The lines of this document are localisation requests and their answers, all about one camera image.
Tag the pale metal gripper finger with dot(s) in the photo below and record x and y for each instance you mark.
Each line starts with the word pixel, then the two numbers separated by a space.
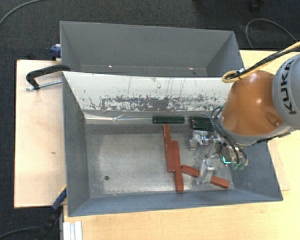
pixel 207 170
pixel 202 137

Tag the dark green flat block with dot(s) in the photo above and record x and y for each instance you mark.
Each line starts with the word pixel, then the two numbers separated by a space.
pixel 168 120
pixel 201 119
pixel 202 126

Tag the red-brown flat block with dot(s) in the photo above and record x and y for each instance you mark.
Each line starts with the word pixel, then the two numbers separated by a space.
pixel 190 170
pixel 178 169
pixel 168 149

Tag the grey metal bin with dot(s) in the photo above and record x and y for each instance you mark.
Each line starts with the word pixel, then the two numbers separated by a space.
pixel 130 154

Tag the pale wood board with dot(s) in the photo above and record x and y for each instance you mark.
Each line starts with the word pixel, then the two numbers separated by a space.
pixel 37 139

